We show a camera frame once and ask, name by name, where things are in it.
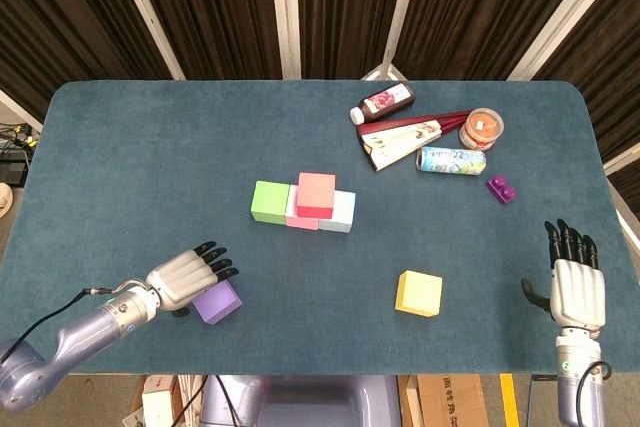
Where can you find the light blue foam cube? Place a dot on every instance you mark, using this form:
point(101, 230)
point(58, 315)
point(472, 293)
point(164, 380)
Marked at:
point(344, 212)

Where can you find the pink foam cube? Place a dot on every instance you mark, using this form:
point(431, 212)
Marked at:
point(292, 219)

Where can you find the printed light blue drink can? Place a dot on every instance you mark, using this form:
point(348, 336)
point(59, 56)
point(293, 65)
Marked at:
point(450, 161)

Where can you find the lavender robot torso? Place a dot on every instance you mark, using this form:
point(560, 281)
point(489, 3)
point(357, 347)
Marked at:
point(300, 402)

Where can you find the purple toy brick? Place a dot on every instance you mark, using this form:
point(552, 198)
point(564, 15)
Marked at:
point(501, 190)

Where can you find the dark red folding fan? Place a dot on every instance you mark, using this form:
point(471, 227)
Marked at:
point(395, 142)

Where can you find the dark juice bottle white cap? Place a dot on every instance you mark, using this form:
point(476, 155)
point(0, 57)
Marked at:
point(385, 102)

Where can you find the dark brown pleated curtain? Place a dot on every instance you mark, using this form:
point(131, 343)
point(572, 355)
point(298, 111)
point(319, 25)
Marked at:
point(225, 7)

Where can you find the teal table cloth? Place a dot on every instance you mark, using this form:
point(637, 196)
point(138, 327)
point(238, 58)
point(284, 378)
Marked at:
point(320, 257)

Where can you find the brown printed cardboard box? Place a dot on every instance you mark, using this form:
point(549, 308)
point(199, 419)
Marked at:
point(452, 402)

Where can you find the yellow foam cube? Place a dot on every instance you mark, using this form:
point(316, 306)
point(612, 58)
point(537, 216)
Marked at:
point(417, 292)

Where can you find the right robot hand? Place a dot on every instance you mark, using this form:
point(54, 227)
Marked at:
point(577, 297)

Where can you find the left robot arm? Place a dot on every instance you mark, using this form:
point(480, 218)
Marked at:
point(75, 337)

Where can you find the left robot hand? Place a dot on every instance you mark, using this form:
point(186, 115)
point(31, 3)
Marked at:
point(180, 277)

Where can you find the white cardboard box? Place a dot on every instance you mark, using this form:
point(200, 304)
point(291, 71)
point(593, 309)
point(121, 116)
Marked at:
point(157, 407)

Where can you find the red foam cube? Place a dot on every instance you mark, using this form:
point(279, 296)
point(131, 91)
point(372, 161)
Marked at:
point(316, 192)

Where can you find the purple foam cube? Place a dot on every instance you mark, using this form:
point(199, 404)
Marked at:
point(217, 302)

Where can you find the green foam cube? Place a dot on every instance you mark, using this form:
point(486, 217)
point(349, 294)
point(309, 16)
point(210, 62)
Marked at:
point(270, 199)

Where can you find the white frame post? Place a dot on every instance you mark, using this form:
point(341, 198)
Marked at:
point(145, 12)
point(17, 109)
point(560, 22)
point(622, 164)
point(285, 12)
point(397, 12)

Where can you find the black floor device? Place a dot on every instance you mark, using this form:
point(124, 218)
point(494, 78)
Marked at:
point(12, 173)

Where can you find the clear jar orange contents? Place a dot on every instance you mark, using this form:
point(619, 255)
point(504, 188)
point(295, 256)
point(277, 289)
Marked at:
point(481, 128)

